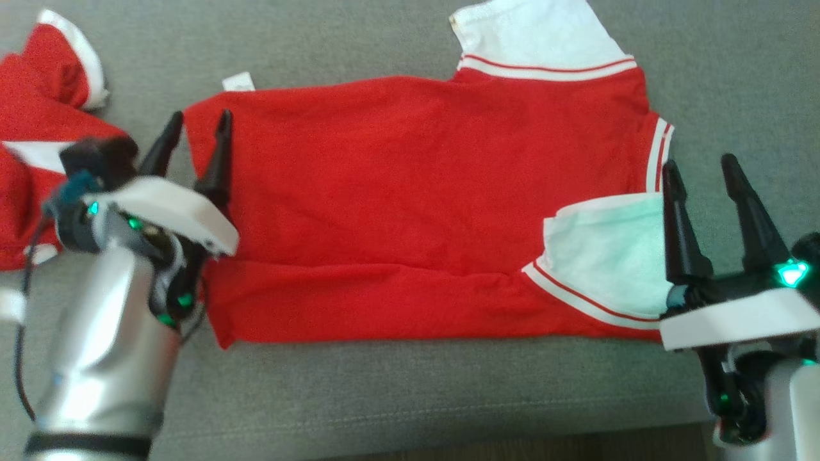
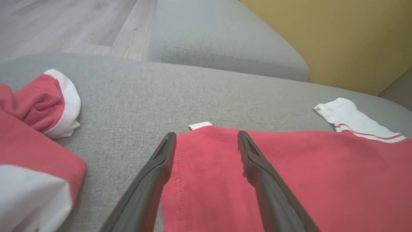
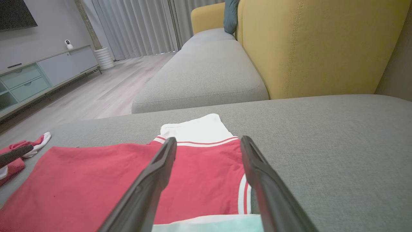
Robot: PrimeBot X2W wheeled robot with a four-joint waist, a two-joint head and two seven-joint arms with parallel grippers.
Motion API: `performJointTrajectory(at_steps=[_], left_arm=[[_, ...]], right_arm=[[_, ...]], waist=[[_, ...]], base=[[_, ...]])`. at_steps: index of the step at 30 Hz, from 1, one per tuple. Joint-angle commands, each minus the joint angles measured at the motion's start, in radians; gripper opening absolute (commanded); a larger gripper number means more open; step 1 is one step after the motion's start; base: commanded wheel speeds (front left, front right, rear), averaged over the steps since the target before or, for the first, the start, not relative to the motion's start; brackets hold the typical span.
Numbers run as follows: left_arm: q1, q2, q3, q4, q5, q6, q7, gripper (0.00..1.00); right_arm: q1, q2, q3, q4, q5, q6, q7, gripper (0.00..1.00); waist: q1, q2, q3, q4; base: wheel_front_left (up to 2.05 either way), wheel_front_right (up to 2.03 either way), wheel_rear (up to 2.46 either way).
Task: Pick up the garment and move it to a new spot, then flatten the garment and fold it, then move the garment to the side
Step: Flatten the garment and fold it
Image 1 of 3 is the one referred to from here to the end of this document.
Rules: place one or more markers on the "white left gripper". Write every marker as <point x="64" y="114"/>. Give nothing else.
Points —
<point x="173" y="211"/>

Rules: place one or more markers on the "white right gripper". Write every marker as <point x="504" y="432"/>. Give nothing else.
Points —
<point x="737" y="317"/>

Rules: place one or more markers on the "red shirt with white sleeves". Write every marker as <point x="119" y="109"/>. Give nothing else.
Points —
<point x="416" y="205"/>

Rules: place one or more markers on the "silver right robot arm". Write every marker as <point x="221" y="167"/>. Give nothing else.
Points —
<point x="781" y="403"/>

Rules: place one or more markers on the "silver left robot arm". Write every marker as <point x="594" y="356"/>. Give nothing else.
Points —
<point x="109" y="346"/>

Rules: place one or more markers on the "grey fabric sofa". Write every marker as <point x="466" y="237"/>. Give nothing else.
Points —
<point x="410" y="390"/>

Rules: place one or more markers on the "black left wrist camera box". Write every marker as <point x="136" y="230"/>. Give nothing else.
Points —
<point x="99" y="160"/>

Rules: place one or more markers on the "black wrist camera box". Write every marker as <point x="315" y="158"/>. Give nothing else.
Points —
<point x="99" y="160"/>
<point x="808" y="251"/>

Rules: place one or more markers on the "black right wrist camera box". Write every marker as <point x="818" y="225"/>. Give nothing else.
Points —
<point x="808" y="251"/>

